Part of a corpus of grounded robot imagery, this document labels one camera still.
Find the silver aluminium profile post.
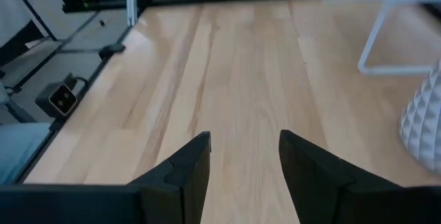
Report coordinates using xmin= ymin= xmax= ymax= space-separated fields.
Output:
xmin=125 ymin=0 xmax=139 ymax=27

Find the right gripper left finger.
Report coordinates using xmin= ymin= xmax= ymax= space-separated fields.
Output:
xmin=127 ymin=130 xmax=212 ymax=224

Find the light blue fabric object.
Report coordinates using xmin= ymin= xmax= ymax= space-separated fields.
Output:
xmin=0 ymin=122 xmax=52 ymax=185

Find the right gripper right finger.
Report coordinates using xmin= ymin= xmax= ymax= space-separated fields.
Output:
xmin=278 ymin=129 xmax=404 ymax=224

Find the black table-level camera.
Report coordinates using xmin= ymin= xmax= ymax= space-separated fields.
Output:
xmin=34 ymin=73 xmax=89 ymax=119

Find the succulent in white faceted pot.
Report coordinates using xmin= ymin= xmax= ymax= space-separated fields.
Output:
xmin=398 ymin=58 xmax=441 ymax=175

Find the small black frame clip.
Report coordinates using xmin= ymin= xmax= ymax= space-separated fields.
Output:
xmin=99 ymin=43 xmax=127 ymax=60

